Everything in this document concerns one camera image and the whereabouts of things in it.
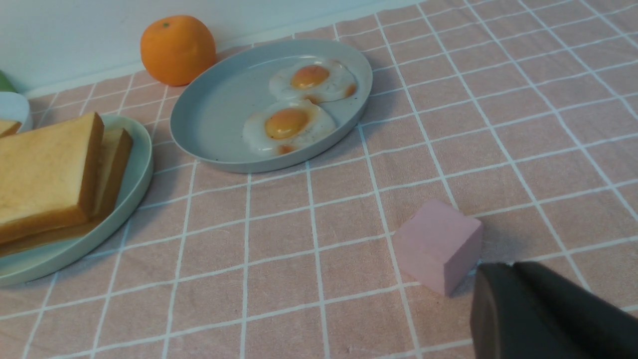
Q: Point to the grey-blue egg plate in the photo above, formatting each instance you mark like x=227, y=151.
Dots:
x=207, y=120

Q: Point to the toast slice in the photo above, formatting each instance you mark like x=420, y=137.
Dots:
x=48, y=176
x=116, y=148
x=9, y=127

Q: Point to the orange fruit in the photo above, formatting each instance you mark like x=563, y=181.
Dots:
x=177, y=49

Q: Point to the pink checkered tablecloth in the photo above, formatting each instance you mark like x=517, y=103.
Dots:
x=521, y=113

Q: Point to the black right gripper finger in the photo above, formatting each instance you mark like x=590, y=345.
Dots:
x=527, y=311

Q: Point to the pink cube block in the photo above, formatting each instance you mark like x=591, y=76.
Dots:
x=438, y=246

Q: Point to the front fried egg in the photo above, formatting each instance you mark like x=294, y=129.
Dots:
x=285, y=127

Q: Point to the teal center plate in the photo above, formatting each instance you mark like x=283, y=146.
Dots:
x=40, y=262

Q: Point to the back fried egg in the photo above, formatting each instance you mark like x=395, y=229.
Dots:
x=316, y=79

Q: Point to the grey-blue bread plate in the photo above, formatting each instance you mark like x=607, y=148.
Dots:
x=16, y=107

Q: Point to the fried egg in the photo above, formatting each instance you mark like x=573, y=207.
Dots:
x=285, y=127
x=316, y=79

